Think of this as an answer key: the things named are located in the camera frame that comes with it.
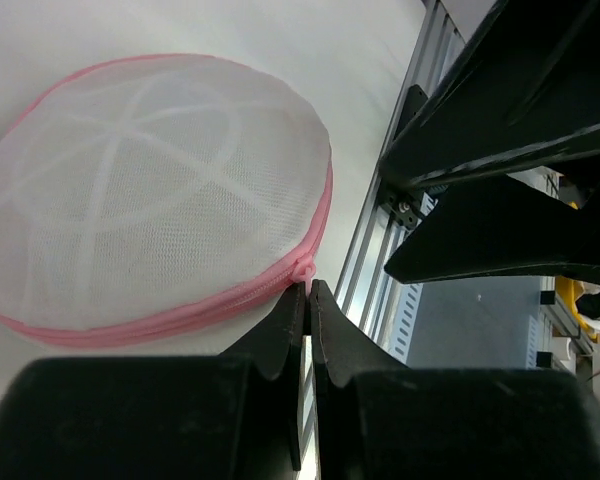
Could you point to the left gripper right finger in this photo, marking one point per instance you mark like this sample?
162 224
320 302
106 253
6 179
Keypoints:
378 419

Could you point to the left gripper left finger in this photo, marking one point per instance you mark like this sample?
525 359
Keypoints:
230 416

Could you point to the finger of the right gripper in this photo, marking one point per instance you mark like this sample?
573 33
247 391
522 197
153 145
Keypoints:
523 93
500 226

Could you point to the white mesh laundry bag pink trim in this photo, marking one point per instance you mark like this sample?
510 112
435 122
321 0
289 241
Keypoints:
150 196

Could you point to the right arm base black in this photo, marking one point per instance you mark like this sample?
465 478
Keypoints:
405 165

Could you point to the slotted cable duct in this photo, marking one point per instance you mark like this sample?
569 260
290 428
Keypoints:
403 320

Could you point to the aluminium mounting rail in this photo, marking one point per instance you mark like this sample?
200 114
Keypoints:
364 292

